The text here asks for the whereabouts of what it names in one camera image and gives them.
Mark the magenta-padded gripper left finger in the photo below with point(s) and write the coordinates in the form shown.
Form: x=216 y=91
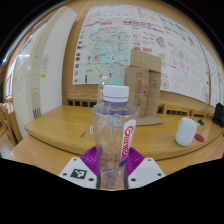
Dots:
x=74 y=170

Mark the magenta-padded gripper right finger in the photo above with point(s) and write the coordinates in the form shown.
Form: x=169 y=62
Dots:
x=146 y=170

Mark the clear plastic water bottle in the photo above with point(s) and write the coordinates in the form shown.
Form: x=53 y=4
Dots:
x=111 y=133

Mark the white ceramic mug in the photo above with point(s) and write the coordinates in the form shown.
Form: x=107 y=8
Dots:
x=185 y=131

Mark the flat round red coaster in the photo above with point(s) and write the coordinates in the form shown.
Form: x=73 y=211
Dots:
x=199 y=137

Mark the small clear plastic bottle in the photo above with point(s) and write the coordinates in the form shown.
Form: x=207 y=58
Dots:
x=100 y=91

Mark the brown cardboard box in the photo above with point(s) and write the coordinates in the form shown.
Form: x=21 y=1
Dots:
x=145 y=86

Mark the black bag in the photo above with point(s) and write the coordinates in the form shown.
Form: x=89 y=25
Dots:
x=219 y=115

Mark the printed paper wall posters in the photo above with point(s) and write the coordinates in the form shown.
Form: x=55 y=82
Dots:
x=110 y=43

